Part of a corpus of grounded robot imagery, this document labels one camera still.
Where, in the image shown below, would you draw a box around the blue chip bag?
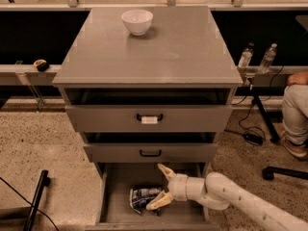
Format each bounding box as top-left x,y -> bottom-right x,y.
129,187 -> 162,215

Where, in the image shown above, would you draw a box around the black top drawer handle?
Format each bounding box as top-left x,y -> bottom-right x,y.
136,114 -> 164,124

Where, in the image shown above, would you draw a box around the grey middle drawer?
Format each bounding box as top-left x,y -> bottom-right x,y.
84,132 -> 218,163

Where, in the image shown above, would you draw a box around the grey top drawer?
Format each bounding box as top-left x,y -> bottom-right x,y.
64,88 -> 231,133

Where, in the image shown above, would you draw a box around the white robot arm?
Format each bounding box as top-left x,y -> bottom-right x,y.
146,164 -> 308,231

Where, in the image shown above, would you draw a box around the black chair base leg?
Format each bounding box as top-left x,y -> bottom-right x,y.
262,167 -> 308,180

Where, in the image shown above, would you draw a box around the clear water bottle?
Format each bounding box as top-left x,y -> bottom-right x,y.
260,43 -> 277,73
238,42 -> 254,69

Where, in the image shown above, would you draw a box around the grey drawer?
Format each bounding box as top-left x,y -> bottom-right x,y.
64,88 -> 231,133
85,163 -> 220,231
84,132 -> 218,163

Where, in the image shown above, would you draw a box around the tan shoe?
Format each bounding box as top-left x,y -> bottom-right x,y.
275,124 -> 308,161

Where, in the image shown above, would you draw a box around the clear water bottle right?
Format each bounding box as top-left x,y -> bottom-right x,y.
260,43 -> 277,73

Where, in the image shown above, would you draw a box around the clear water bottle left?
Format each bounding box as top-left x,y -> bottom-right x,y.
238,42 -> 254,69

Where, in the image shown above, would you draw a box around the grey bottom drawer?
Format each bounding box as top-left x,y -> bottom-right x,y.
85,163 -> 220,231

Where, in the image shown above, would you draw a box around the person hand on knee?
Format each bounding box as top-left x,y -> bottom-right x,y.
287,71 -> 308,86

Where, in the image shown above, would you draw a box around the black floor cable left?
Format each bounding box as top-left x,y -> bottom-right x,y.
0,176 -> 61,231

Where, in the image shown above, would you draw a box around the person leg beige trousers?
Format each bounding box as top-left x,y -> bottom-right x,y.
282,85 -> 308,145

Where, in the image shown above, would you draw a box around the white ceramic bowl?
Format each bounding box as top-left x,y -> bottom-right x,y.
121,10 -> 153,36

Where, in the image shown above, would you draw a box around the black stand leg left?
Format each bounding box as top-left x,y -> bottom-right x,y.
23,170 -> 50,231

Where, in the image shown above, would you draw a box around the black drawer handle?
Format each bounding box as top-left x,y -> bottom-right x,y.
136,114 -> 164,124
140,149 -> 162,158

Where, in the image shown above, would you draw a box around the black power adapter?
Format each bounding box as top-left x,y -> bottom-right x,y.
244,132 -> 263,145

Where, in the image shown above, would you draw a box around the black middle drawer handle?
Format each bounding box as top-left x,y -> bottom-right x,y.
140,149 -> 162,158

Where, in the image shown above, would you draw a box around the grey drawer cabinet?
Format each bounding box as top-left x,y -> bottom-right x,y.
52,5 -> 244,178

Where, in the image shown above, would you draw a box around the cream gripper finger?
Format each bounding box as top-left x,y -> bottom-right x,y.
146,191 -> 173,211
158,164 -> 175,181

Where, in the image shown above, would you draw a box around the black tripod leg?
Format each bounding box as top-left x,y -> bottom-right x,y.
250,90 -> 280,143

